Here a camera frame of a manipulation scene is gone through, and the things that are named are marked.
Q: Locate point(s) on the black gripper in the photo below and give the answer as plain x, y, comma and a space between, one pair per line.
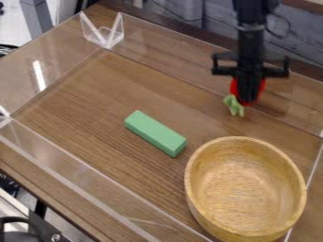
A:
245, 66

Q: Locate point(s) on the wooden bowl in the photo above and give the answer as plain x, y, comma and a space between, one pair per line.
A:
244, 189

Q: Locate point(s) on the black equipment with cable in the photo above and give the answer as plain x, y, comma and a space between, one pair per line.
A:
29, 228

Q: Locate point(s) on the red plush strawberry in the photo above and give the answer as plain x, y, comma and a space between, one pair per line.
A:
232, 102

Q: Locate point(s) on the clear acrylic tray wall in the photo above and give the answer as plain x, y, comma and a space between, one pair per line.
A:
67, 93

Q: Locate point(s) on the green rectangular block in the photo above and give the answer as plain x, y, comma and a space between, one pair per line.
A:
155, 133

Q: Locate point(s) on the grey table leg post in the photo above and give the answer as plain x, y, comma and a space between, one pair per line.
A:
37, 16

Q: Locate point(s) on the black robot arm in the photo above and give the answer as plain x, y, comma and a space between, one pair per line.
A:
251, 26

